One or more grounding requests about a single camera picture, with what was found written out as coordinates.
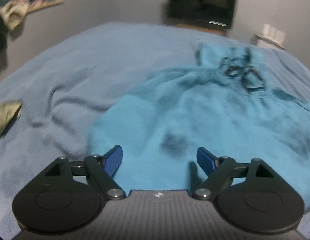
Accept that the dark hanging cloth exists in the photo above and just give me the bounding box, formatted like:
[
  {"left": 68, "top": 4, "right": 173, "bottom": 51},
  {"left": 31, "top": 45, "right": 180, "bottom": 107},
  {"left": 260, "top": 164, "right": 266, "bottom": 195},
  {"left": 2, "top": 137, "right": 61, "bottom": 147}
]
[{"left": 0, "top": 12, "right": 8, "bottom": 54}]

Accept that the olive green cloth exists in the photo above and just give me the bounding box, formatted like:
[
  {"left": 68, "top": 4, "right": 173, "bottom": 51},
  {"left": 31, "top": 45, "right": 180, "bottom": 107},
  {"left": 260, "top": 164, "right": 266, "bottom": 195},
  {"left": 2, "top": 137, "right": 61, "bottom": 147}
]
[{"left": 0, "top": 101, "right": 22, "bottom": 142}]

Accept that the black flat screen monitor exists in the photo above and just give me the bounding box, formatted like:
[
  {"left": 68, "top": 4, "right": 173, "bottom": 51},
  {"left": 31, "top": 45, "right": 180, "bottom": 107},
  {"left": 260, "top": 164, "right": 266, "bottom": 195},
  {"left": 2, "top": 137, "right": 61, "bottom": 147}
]
[{"left": 167, "top": 0, "right": 238, "bottom": 29}]

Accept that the wooden desk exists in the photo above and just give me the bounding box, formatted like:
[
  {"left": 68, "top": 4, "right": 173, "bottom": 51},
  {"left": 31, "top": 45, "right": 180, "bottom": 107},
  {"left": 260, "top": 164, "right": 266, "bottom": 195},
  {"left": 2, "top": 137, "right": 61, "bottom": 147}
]
[{"left": 174, "top": 22, "right": 227, "bottom": 34}]

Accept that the blue bed sheet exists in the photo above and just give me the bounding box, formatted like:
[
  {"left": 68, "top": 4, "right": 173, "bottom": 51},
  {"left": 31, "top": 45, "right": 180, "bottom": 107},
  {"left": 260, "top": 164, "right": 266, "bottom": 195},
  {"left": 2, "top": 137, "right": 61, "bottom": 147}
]
[{"left": 0, "top": 22, "right": 310, "bottom": 235}]

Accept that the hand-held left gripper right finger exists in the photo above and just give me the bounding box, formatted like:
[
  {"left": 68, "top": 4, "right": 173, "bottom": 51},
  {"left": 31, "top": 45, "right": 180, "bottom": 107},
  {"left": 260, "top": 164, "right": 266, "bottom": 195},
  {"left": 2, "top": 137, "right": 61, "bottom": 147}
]
[{"left": 193, "top": 147, "right": 274, "bottom": 201}]

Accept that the teal mottled zip jacket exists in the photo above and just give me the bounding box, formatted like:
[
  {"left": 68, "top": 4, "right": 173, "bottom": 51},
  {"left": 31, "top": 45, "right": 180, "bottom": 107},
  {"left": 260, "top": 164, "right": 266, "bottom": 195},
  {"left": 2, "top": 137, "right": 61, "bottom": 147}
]
[{"left": 87, "top": 42, "right": 310, "bottom": 193}]

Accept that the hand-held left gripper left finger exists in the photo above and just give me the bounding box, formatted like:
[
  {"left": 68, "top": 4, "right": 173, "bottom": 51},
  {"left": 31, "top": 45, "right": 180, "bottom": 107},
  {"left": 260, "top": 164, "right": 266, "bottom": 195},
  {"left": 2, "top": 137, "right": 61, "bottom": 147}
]
[{"left": 45, "top": 145, "right": 126, "bottom": 201}]

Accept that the beige cloth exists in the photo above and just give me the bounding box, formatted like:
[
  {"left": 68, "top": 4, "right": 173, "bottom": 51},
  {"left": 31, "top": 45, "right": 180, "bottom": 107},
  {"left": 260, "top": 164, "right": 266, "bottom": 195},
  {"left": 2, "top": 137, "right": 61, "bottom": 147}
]
[{"left": 0, "top": 0, "right": 29, "bottom": 31}]

